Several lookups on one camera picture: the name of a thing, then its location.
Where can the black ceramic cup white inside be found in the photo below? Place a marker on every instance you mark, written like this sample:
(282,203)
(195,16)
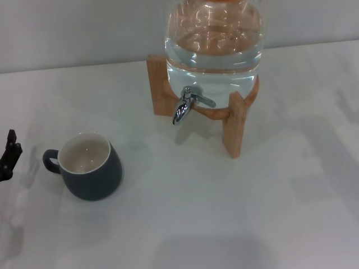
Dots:
(95,182)

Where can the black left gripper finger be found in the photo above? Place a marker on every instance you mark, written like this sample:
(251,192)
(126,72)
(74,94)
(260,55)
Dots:
(11,137)
(8,165)

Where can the wooden dispenser stand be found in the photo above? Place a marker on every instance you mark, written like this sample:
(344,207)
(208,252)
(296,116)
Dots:
(235,131)

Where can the chrome faucet with lever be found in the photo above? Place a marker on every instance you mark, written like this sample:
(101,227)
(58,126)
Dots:
(182,109)

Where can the glass water dispenser jar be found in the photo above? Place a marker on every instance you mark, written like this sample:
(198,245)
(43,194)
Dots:
(213,56)

